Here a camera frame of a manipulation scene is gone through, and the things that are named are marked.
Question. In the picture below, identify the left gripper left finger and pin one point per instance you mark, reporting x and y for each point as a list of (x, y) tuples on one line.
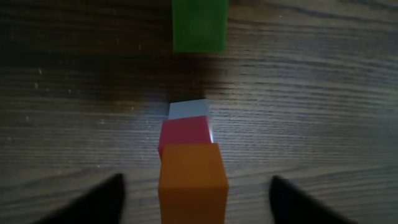
[(96, 208)]

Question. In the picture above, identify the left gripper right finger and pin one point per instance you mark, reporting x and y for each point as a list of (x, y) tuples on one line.
[(295, 208)]

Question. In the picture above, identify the green cube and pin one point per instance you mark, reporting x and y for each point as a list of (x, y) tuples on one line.
[(200, 25)]

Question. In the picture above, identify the red cube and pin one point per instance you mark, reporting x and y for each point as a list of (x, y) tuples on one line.
[(185, 130)]

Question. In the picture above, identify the white cube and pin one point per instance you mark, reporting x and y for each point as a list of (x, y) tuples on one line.
[(189, 109)]

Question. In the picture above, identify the orange cube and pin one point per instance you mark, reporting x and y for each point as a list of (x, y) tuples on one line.
[(192, 183)]

